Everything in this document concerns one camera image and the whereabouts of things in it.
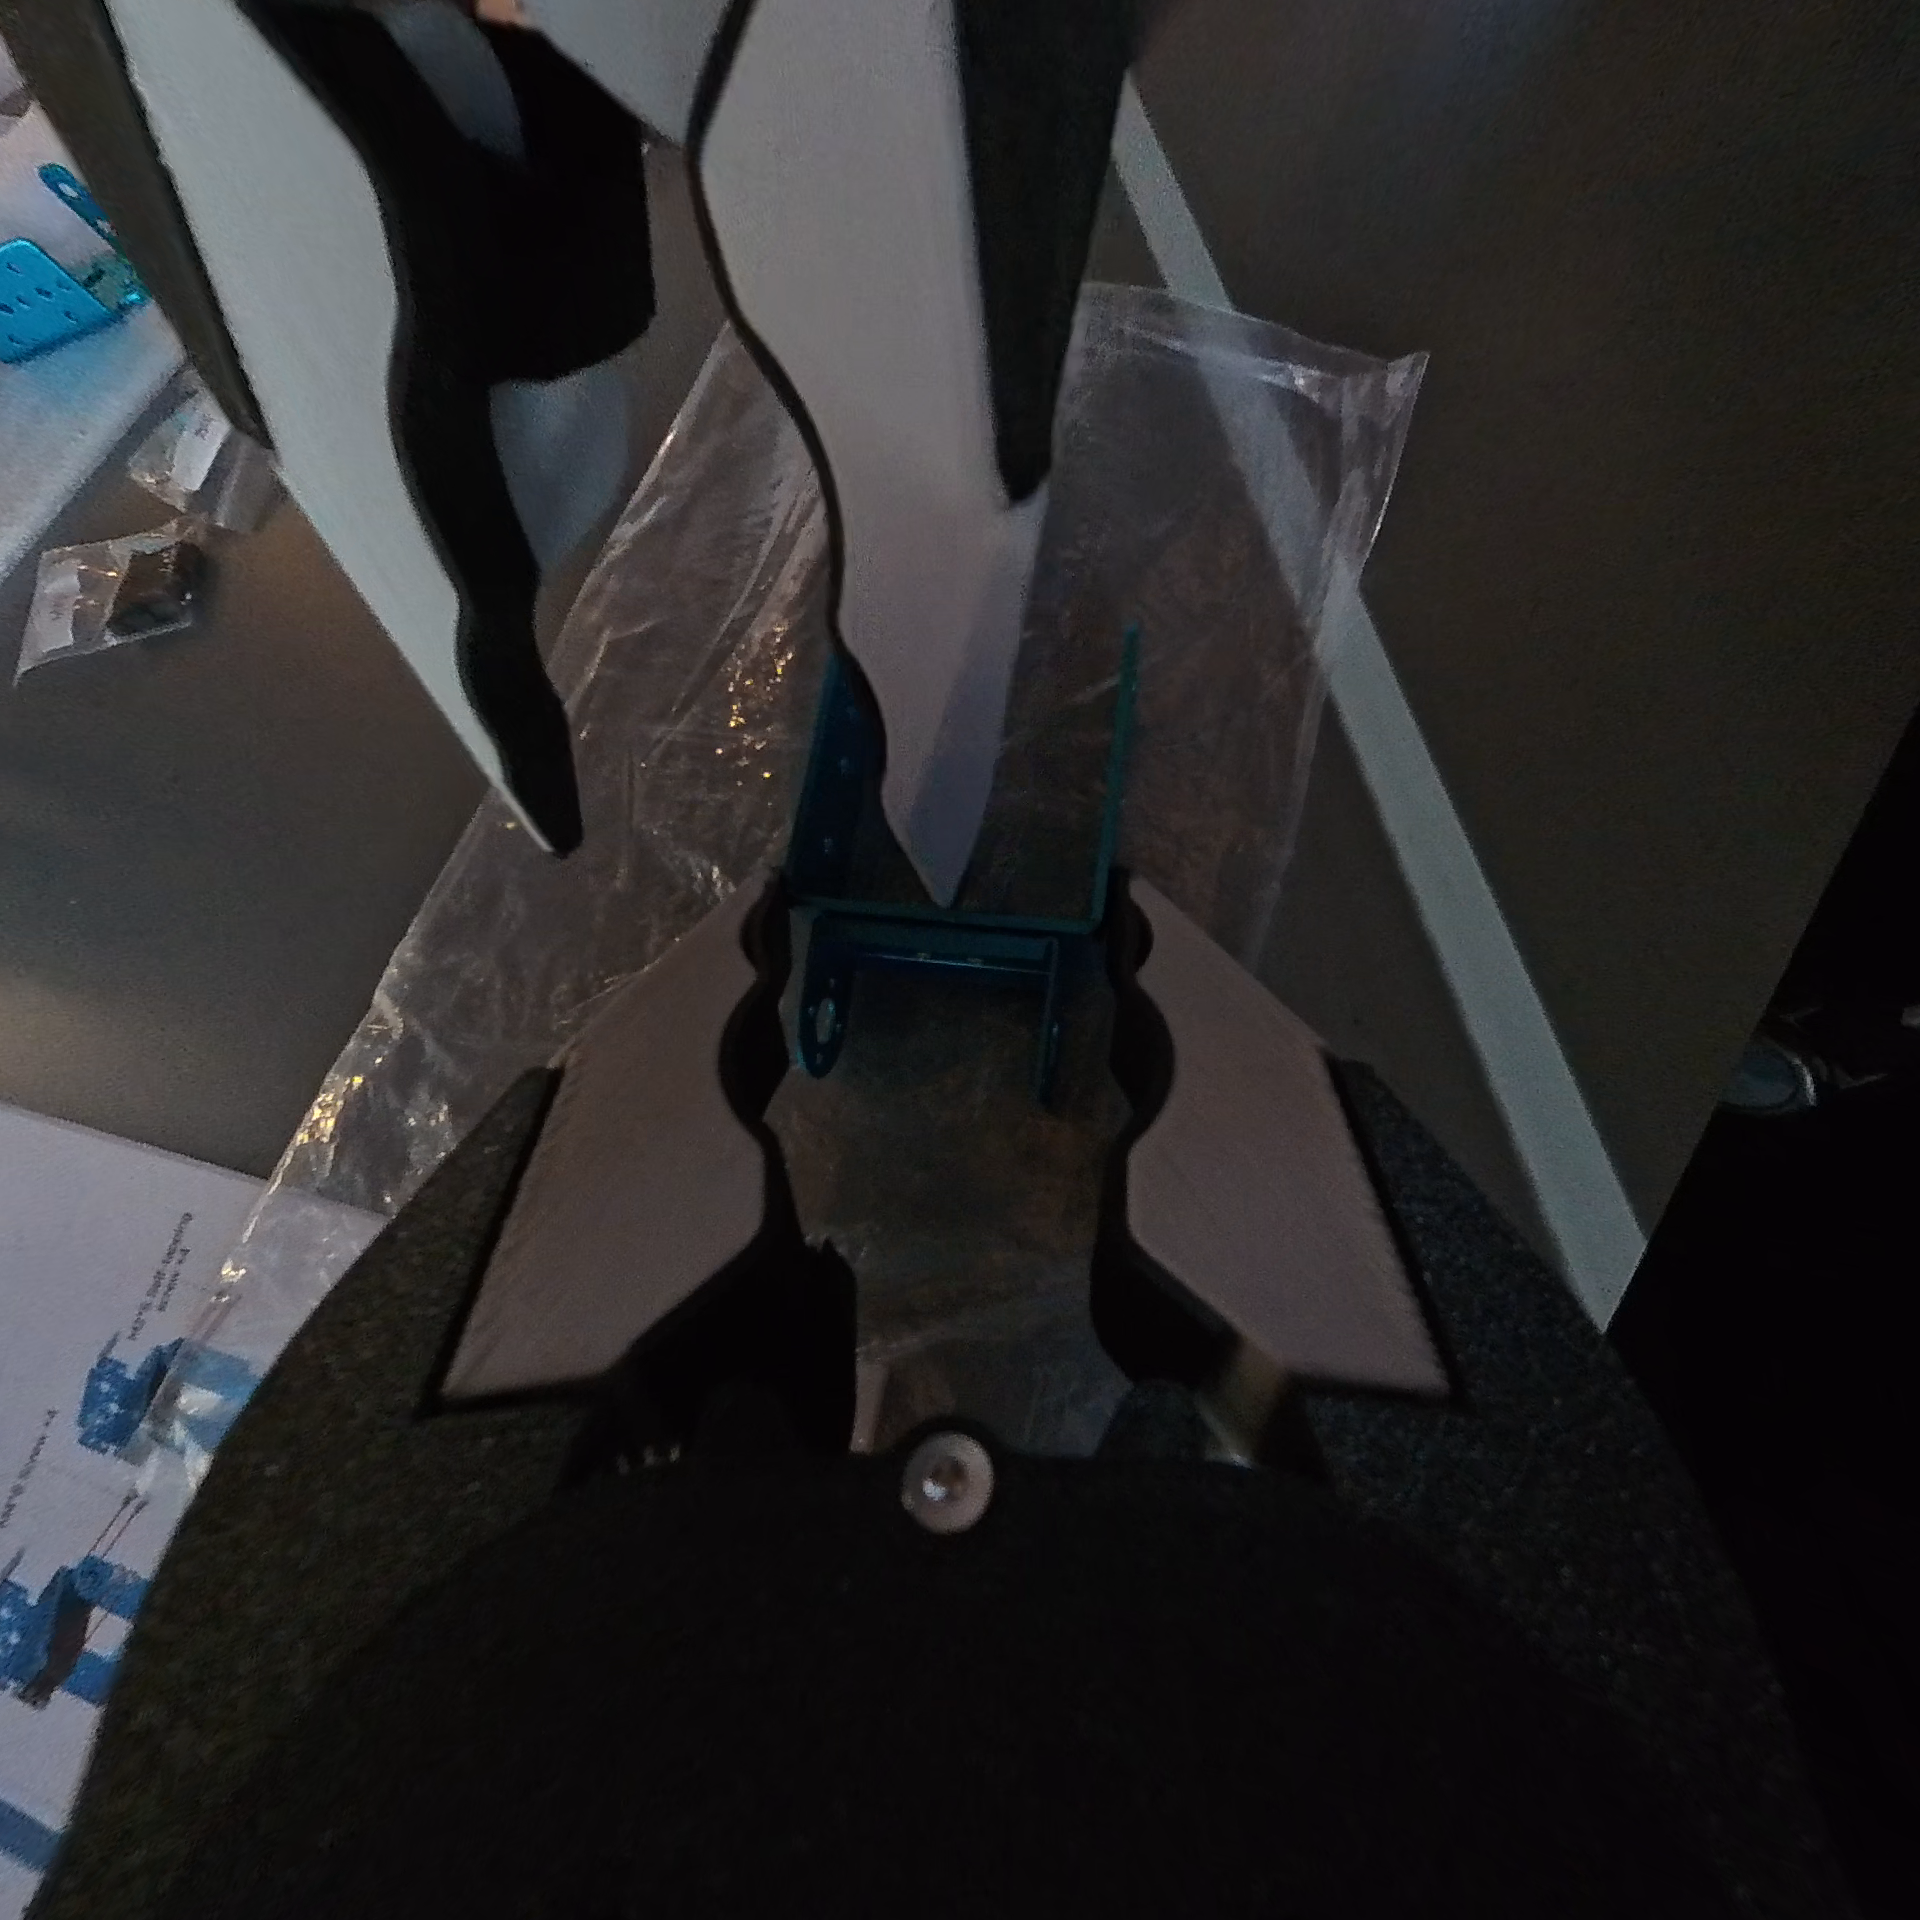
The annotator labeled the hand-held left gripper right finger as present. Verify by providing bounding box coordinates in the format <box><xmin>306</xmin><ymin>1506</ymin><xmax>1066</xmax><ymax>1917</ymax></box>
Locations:
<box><xmin>1096</xmin><ymin>879</ymin><xmax>1457</xmax><ymax>1396</ymax></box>

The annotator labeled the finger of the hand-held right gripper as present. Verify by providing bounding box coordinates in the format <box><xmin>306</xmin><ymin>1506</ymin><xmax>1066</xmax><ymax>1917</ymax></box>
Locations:
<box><xmin>687</xmin><ymin>0</ymin><xmax>1058</xmax><ymax>914</ymax></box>
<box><xmin>102</xmin><ymin>0</ymin><xmax>589</xmax><ymax>858</ymax></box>

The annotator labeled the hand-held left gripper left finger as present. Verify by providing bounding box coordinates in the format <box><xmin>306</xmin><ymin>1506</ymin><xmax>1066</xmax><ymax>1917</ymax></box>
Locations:
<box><xmin>432</xmin><ymin>879</ymin><xmax>785</xmax><ymax>1408</ymax></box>

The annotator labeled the clear plastic bag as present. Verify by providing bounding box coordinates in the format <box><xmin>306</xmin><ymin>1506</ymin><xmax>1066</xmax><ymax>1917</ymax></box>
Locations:
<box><xmin>271</xmin><ymin>276</ymin><xmax>1430</xmax><ymax>1458</ymax></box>

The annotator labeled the blue metal bracket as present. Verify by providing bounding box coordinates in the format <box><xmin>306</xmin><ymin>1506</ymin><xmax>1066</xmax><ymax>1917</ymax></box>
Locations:
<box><xmin>779</xmin><ymin>618</ymin><xmax>1142</xmax><ymax>1116</ymax></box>

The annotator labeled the small labelled plastic bag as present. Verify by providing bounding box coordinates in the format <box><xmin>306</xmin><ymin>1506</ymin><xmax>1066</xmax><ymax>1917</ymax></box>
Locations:
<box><xmin>125</xmin><ymin>402</ymin><xmax>289</xmax><ymax>540</ymax></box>

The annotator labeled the blue metal box part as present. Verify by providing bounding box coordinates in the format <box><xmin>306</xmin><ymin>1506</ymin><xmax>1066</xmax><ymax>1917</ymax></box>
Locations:
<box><xmin>0</xmin><ymin>239</ymin><xmax>151</xmax><ymax>369</ymax></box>

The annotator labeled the small bag with black part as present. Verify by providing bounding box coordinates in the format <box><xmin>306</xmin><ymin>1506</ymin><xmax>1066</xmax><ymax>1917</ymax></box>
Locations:
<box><xmin>15</xmin><ymin>531</ymin><xmax>213</xmax><ymax>685</ymax></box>

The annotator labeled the black round badge reel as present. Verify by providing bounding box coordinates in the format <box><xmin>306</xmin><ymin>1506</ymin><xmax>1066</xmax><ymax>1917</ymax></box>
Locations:
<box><xmin>1726</xmin><ymin>1007</ymin><xmax>1920</xmax><ymax>1116</ymax></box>

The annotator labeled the white assembly instruction booklet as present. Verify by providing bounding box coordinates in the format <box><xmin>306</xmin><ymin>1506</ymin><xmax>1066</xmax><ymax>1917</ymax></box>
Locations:
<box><xmin>0</xmin><ymin>1104</ymin><xmax>396</xmax><ymax>1869</ymax></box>

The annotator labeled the person's black clothing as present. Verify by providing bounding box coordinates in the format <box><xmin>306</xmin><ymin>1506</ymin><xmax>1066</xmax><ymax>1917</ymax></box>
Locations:
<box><xmin>1602</xmin><ymin>795</ymin><xmax>1920</xmax><ymax>1920</ymax></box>

